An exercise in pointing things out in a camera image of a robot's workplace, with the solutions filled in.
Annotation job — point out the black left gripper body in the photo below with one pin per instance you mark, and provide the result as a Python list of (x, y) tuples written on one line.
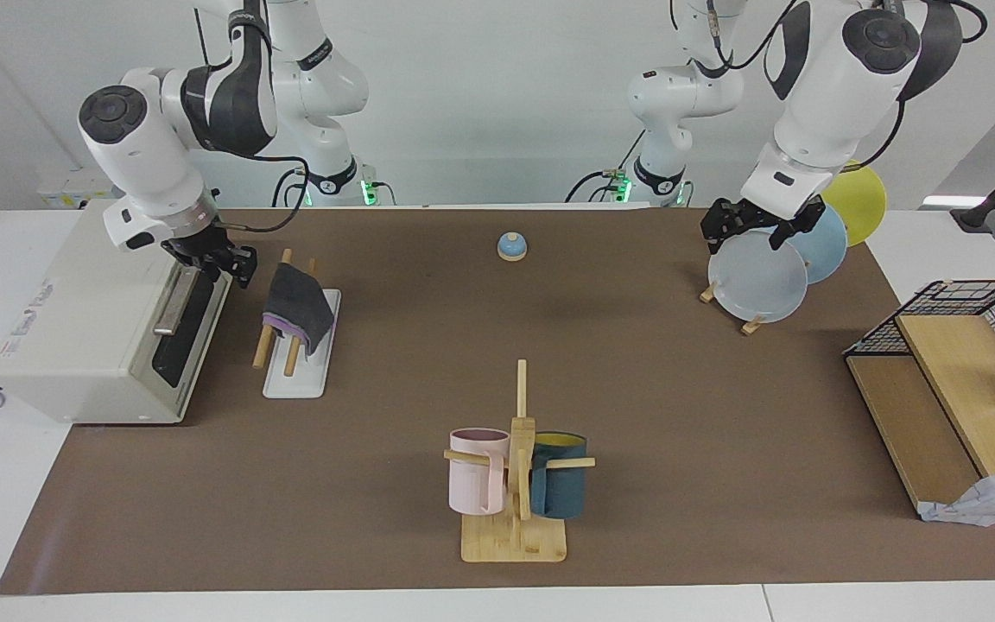
[(761, 214)]

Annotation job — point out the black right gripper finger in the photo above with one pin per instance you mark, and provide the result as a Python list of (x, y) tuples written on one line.
[(245, 266), (212, 266)]

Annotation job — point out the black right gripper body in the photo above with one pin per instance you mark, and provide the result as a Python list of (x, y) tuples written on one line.
[(195, 244)]

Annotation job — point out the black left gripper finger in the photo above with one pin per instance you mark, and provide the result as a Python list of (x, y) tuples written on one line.
[(715, 229), (795, 229)]

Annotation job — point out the purple and grey cloth towel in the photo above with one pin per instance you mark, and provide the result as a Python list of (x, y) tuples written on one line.
[(299, 302)]

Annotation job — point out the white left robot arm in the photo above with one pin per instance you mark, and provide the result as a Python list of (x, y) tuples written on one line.
[(826, 104)]

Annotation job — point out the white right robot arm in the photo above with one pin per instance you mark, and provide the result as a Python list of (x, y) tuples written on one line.
[(143, 147)]

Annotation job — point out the wooden plate rack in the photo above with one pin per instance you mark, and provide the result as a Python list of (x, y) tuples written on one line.
[(752, 326)]

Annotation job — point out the white towel rack wooden rails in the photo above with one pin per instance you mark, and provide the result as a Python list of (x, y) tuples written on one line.
[(303, 376)]

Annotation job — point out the light blue plate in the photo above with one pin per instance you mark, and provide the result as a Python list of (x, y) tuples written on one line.
[(826, 250)]

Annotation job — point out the grey plate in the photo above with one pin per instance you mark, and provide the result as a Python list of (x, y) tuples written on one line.
[(757, 281)]

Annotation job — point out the yellow plate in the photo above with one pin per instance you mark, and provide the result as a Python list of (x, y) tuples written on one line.
[(865, 203)]

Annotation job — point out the white power strip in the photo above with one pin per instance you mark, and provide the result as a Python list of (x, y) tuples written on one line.
[(74, 188)]

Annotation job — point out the beige toaster oven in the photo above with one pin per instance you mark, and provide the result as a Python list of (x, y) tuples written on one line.
[(74, 345)]

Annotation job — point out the blue bell with wooden knob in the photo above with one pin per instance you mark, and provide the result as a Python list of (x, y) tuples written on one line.
[(512, 249)]

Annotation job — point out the wooden shelf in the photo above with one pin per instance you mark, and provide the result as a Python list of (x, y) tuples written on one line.
[(955, 380)]

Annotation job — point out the brown table mat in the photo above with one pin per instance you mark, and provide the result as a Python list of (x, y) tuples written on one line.
[(377, 484)]

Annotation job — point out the dark teal mug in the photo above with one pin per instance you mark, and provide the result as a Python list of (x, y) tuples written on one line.
[(560, 484)]

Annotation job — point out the pink mug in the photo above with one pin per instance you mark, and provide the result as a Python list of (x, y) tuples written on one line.
[(473, 484)]

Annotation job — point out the wooden box with basket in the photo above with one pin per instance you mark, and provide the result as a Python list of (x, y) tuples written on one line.
[(990, 505)]

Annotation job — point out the wooden mug tree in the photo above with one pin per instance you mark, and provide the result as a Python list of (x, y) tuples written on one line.
[(515, 540)]

